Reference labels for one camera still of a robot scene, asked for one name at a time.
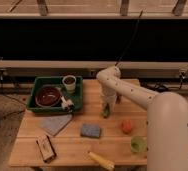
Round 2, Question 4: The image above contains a white dish brush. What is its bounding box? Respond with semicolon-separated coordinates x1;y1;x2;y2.
57;87;74;112

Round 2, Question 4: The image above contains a bunch of dark grapes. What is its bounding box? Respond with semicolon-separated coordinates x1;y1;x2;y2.
116;93;122;103

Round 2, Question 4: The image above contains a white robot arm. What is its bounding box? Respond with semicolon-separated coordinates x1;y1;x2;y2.
96;66;188;171

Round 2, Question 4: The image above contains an orange round fruit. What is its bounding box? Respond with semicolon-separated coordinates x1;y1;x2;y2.
121;120;133;134

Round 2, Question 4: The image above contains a grey folded cloth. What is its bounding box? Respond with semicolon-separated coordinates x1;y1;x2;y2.
40;114;73;136

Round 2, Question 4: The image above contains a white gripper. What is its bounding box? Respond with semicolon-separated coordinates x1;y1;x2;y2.
100;87;117;112

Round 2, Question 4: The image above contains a black cable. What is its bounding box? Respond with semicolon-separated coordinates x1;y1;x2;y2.
114;9;144;67

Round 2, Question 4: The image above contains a green plastic tray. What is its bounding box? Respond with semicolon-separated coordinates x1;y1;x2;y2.
26;76;83;115

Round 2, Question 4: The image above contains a blue sponge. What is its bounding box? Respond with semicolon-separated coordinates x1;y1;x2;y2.
80;124;101;138

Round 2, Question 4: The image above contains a wooden block box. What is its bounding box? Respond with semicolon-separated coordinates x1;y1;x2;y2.
36;135;56;163

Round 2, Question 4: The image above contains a green plastic cup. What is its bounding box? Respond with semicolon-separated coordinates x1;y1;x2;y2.
130;136;146;154

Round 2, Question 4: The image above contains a white cup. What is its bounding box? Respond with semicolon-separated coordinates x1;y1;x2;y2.
62;75;76;93

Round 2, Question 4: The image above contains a dark red bowl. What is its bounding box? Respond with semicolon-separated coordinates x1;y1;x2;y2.
35;86;61;107

